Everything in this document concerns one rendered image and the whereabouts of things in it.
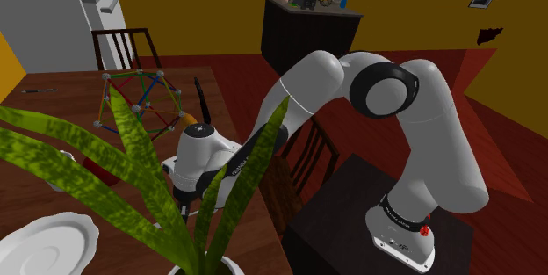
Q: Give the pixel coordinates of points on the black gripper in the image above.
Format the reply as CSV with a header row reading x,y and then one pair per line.
x,y
185,199

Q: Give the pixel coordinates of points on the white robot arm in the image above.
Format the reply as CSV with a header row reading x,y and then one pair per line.
x,y
432,145

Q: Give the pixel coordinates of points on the orange rounded object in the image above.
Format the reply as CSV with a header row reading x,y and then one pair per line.
x,y
191,119

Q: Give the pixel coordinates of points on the dark wooden chair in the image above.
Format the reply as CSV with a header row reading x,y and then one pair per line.
x,y
278,184
112,49

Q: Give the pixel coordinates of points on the black upright utensil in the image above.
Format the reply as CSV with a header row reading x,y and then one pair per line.
x,y
203,102

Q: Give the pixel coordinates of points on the colourful rod and ball toy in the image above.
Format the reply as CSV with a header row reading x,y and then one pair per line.
x,y
136,108

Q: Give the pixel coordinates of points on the green leafy plant white pot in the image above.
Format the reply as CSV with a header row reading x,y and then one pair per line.
x,y
81,171

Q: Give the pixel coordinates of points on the white plate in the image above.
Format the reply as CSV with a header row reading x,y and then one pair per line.
x,y
47,248

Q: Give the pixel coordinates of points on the dark robot stand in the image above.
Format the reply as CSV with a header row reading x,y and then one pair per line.
x,y
334,222

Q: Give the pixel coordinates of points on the brown wooden table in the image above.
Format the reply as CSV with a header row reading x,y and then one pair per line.
x,y
55,111

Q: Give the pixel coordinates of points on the black pen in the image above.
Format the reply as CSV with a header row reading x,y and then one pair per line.
x,y
39,91

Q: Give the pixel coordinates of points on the dark cabinet with ornaments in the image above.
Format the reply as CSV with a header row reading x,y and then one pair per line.
x,y
304,38

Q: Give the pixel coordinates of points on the white refrigerator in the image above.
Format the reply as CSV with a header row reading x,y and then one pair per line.
x,y
47,13

